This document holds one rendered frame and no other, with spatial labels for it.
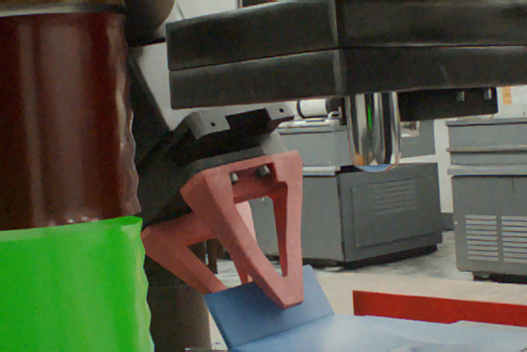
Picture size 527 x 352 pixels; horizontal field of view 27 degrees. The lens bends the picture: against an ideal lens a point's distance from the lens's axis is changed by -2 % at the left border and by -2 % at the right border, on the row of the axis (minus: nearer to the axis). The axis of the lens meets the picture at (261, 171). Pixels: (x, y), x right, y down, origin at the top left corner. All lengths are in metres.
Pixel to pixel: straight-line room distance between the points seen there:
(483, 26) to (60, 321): 0.29
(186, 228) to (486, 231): 5.89
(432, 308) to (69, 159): 0.65
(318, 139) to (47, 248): 7.29
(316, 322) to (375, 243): 7.01
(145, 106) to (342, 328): 0.15
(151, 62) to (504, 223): 5.81
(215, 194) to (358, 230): 6.93
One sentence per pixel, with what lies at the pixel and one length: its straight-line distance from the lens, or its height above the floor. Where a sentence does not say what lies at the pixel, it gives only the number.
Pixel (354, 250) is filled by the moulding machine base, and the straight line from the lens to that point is 7.47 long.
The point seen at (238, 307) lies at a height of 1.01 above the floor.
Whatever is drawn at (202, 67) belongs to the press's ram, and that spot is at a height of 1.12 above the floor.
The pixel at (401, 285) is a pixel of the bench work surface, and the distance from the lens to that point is 1.23.
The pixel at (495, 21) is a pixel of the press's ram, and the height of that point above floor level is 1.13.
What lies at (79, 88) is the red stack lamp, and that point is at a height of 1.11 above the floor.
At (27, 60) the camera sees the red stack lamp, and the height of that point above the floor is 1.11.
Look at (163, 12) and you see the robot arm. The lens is 0.57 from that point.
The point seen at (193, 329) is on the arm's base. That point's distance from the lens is 0.87.
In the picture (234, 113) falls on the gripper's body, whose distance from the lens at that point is 0.55.
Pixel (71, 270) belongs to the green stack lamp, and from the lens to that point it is 0.18.
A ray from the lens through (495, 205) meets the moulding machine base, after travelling 6.38.
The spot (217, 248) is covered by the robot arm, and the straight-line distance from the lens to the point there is 0.85.
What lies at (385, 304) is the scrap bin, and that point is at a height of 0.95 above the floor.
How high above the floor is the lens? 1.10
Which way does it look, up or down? 3 degrees down
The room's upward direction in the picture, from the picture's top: 4 degrees counter-clockwise
